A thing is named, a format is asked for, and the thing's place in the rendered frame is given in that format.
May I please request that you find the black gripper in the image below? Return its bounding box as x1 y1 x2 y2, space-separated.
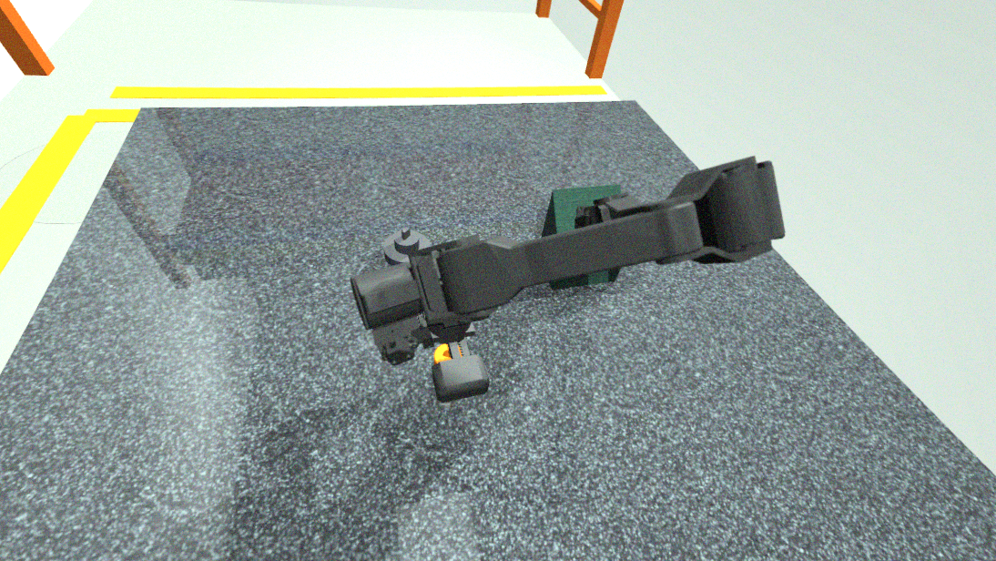
427 322 490 403

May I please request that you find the grey round pedestal with short shaft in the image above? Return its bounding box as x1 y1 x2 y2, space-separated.
383 227 431 266

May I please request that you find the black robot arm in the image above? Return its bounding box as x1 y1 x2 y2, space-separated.
350 155 785 365

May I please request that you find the orange knob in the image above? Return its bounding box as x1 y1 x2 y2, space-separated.
434 344 451 365

